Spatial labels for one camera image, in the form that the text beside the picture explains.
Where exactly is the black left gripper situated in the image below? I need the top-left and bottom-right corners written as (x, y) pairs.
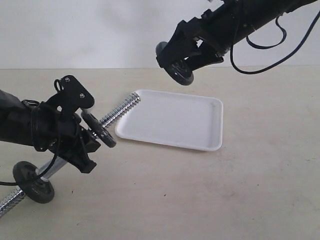
top-left (31, 100), bottom-right (101, 174)

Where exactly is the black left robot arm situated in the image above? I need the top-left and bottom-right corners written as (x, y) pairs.
top-left (0, 91), bottom-right (101, 174)

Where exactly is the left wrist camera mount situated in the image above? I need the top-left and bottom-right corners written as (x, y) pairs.
top-left (46, 75), bottom-right (95, 115)

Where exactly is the black plate without collar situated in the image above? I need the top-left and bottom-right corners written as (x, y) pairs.
top-left (81, 111), bottom-right (117, 148)

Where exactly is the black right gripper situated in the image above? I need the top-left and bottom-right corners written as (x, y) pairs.
top-left (157, 8), bottom-right (239, 73)

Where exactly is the chrome threaded dumbbell bar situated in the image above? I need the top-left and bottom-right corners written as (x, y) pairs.
top-left (0, 92), bottom-right (141, 217)

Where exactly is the white rectangular plastic tray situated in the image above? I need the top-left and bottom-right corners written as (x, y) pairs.
top-left (115, 89), bottom-right (224, 152)

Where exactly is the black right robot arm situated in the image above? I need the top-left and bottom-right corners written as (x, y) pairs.
top-left (156, 0), bottom-right (312, 71)

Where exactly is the black plate with collar nut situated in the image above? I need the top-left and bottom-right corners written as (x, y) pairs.
top-left (12, 161), bottom-right (55, 204)

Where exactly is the black weight plate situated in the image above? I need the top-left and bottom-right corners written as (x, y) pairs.
top-left (155, 41), bottom-right (194, 86)

